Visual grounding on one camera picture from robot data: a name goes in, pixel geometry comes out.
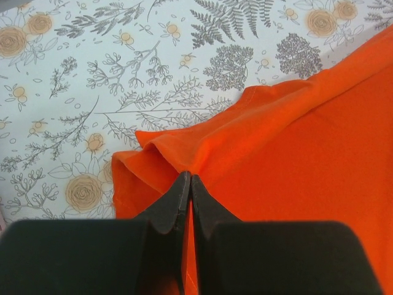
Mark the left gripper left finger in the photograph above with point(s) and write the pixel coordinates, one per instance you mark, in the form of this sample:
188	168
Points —
142	255

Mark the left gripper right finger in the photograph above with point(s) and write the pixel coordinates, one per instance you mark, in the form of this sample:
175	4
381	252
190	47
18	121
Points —
290	257

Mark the orange t shirt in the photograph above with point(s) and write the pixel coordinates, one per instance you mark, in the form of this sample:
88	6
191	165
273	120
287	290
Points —
315	149

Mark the floral table mat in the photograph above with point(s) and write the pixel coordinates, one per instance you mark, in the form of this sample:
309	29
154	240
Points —
79	78

